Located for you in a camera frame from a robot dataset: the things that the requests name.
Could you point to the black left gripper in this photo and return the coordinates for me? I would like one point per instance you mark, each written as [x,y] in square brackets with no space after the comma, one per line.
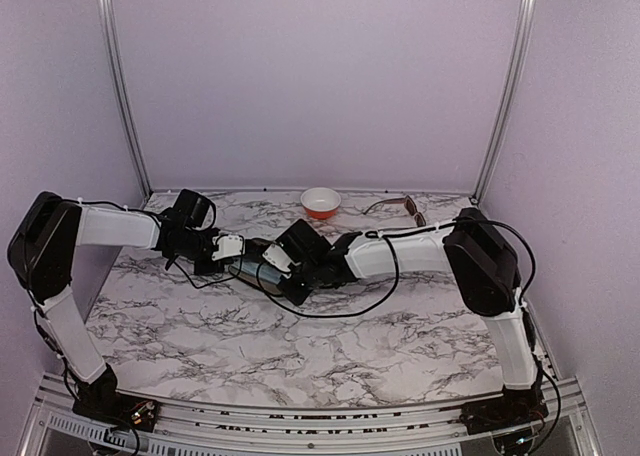
[201,269]

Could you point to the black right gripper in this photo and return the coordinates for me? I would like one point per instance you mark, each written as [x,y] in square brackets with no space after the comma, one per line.
[295,297]

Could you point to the black woven glasses case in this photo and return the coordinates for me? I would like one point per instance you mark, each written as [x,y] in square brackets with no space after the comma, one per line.
[234,269]

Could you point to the light blue cleaning cloth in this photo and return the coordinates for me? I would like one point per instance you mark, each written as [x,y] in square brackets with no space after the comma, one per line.
[251,271]

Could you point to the brown striped glasses case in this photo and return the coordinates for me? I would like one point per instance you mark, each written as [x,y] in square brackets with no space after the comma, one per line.
[254,248]

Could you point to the brown translucent sunglasses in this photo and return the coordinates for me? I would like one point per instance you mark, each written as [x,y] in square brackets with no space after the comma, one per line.
[406,202]

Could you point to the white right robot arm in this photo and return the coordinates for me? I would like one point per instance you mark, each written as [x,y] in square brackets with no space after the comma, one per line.
[482,263]

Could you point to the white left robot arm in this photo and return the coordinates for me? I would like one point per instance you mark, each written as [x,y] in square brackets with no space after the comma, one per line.
[56,230]

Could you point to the white bowl orange outside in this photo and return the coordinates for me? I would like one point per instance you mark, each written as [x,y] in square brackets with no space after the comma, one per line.
[320,203]

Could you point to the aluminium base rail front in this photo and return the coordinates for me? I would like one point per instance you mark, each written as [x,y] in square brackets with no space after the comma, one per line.
[196,428]

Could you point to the aluminium frame post left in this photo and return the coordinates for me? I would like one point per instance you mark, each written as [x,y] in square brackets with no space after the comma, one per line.
[116,69]

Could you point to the aluminium frame post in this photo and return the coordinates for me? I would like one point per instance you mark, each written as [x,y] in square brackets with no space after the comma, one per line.
[116,69]
[515,68]

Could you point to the aluminium frame post right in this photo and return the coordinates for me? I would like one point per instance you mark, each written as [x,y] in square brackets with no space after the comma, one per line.
[515,68]

